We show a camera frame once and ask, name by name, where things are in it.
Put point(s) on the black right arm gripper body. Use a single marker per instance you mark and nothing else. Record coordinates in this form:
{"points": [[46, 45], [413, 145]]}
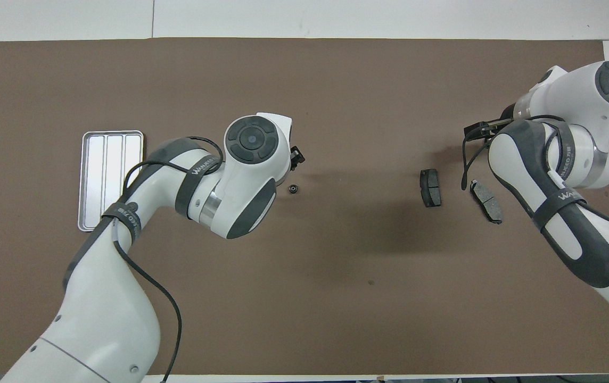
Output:
{"points": [[502, 121]]}

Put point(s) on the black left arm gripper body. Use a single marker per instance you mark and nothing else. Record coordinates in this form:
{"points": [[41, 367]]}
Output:
{"points": [[297, 157]]}

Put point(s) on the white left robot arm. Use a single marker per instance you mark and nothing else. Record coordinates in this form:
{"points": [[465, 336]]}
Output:
{"points": [[102, 319]]}

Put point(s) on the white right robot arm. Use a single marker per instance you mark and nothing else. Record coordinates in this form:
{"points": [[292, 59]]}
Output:
{"points": [[576, 234]]}

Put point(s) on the silver metal tray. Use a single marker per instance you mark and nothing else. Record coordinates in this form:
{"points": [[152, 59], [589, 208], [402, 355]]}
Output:
{"points": [[97, 175]]}

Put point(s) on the dark grey brake pad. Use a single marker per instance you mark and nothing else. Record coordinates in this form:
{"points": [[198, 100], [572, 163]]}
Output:
{"points": [[430, 188], [486, 201]]}

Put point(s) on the brown table mat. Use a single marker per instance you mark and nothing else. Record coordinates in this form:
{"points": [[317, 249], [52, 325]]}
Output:
{"points": [[336, 292]]}

